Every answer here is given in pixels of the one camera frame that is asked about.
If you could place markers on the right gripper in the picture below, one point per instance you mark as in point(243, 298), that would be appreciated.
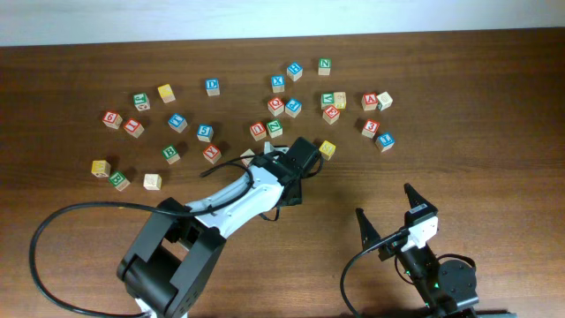
point(369, 232)

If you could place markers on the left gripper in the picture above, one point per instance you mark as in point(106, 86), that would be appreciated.
point(274, 160)

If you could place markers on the yellow S block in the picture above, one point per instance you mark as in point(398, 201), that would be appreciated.
point(327, 149)

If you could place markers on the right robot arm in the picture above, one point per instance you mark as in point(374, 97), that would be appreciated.
point(446, 283)

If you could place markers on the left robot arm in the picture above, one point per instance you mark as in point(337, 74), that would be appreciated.
point(169, 263)

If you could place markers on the green Z letter block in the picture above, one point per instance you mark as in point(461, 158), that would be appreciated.
point(274, 128)

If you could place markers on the blue P letter block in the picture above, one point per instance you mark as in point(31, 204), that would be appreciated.
point(293, 107)

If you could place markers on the red E letter block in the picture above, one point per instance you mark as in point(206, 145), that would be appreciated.
point(331, 114)

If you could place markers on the red U letter block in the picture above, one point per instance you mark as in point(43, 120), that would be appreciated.
point(258, 131)

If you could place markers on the white leaf picture block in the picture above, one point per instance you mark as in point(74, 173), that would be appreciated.
point(247, 157)

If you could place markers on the red Q letter block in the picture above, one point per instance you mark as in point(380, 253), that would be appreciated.
point(276, 106)

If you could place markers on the green V letter block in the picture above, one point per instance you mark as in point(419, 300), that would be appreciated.
point(326, 100)

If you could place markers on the yellow edged natural block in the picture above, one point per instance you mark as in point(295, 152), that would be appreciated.
point(340, 100)

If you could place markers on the red 3 number block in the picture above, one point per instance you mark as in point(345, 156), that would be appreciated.
point(370, 128)

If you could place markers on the blue 1 number block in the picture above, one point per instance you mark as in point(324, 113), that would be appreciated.
point(384, 142)

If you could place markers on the blue X letter block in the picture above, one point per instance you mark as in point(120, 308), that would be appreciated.
point(278, 83)

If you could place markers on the blue H letter block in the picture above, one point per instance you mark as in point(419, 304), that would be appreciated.
point(295, 71)

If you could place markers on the red A letter block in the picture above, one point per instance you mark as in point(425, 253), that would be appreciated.
point(369, 101)

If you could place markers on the red Y letter block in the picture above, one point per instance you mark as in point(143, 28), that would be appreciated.
point(212, 153)

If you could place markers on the green N letter block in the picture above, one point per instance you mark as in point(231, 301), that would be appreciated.
point(324, 66)

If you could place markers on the white picture block right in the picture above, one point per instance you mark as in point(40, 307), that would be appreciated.
point(384, 101)

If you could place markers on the blue 5 number block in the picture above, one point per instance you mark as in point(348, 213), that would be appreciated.
point(205, 133)

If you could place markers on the blue D letter block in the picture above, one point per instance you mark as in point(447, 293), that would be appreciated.
point(212, 87)

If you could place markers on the blue T letter block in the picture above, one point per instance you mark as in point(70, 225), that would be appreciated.
point(177, 123)

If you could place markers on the green B letter block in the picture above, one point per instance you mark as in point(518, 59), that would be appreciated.
point(170, 154)

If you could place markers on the plain yellow top block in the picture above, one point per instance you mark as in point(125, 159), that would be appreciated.
point(166, 93)

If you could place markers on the natural picture block left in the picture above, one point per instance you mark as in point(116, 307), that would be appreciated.
point(152, 182)

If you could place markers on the green J letter block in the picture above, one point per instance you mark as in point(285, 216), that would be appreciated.
point(141, 102)

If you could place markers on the red I letter block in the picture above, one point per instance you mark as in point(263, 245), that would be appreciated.
point(133, 127)

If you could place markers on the green E letter block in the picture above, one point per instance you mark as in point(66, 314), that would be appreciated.
point(118, 180)

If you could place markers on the red 6 number block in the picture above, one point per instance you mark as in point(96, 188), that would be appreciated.
point(112, 120)

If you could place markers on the yellow W letter block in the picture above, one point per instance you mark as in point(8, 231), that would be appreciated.
point(101, 168)

